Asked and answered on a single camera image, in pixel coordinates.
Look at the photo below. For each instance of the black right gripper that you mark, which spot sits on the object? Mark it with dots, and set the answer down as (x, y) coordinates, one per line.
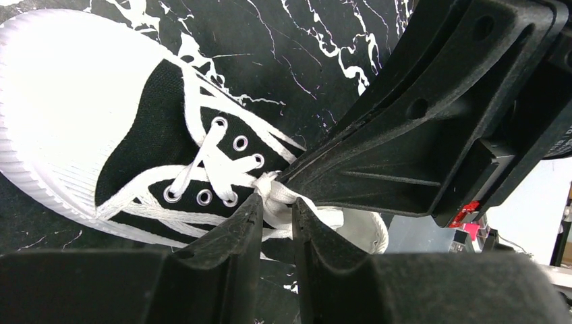
(494, 102)

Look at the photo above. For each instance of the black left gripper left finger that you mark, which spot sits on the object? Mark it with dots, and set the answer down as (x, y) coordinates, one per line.
(212, 280)

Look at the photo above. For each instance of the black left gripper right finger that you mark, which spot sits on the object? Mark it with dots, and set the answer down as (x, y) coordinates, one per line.
(340, 283)

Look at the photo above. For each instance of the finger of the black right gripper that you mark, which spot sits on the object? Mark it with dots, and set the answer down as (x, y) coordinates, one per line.
(430, 27)

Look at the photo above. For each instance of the white shoelace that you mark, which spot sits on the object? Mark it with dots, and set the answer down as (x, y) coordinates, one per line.
(268, 196)

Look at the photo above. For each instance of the black and white sneaker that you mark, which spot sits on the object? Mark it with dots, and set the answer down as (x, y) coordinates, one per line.
(159, 139)

